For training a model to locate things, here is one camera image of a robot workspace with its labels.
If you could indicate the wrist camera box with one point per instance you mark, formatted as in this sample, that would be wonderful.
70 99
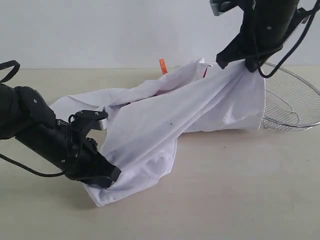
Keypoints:
220 7
86 120

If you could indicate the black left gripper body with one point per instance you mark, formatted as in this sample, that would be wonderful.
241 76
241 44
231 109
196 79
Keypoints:
72 152

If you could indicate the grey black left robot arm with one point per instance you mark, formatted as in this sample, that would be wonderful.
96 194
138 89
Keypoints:
25 116

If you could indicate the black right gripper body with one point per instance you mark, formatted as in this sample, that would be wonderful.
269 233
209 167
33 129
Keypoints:
254 45

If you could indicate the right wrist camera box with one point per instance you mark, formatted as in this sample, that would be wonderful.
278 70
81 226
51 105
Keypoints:
220 7

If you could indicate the white t-shirt red print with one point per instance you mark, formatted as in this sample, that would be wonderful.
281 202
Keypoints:
145 121

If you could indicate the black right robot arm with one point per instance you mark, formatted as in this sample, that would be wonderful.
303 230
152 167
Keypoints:
268 12

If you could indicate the metal wire mesh basket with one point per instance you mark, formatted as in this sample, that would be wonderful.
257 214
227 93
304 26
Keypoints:
291 103

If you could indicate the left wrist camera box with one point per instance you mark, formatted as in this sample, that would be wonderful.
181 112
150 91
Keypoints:
86 120

